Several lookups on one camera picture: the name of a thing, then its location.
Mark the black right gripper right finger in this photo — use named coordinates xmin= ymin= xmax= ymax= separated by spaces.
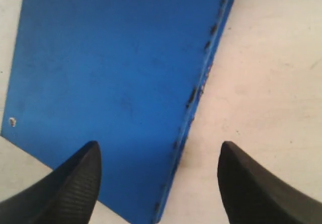
xmin=217 ymin=141 xmax=321 ymax=223

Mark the blue folder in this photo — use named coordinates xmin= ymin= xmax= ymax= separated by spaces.
xmin=1 ymin=0 xmax=234 ymax=223

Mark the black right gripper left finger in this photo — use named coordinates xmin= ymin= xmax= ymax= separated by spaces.
xmin=1 ymin=141 xmax=101 ymax=224

